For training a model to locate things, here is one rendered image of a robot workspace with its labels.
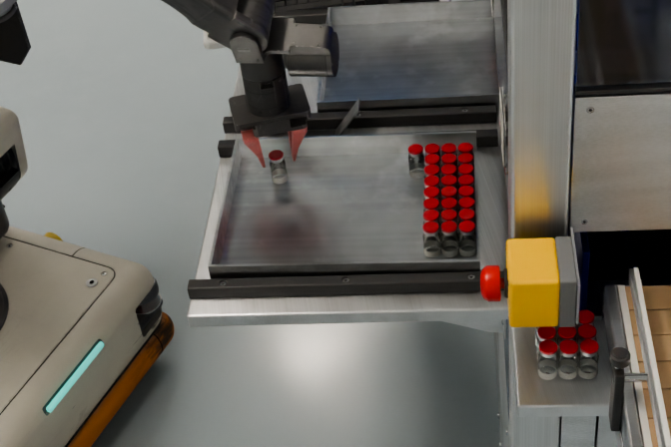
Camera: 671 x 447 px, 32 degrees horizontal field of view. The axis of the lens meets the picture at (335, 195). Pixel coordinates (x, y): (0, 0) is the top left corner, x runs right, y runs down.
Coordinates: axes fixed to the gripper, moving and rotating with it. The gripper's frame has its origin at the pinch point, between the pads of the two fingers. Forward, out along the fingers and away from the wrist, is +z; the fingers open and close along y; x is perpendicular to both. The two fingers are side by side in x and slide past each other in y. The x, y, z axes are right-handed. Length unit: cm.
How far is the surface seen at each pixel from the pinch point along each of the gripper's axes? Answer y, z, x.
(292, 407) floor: -4, 93, 32
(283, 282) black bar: -3.3, 2.1, -22.1
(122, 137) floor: -33, 93, 138
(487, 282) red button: 17.8, -8.9, -39.9
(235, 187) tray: -6.6, 3.9, 0.2
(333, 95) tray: 10.9, 4.2, 17.2
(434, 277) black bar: 14.9, 2.1, -26.9
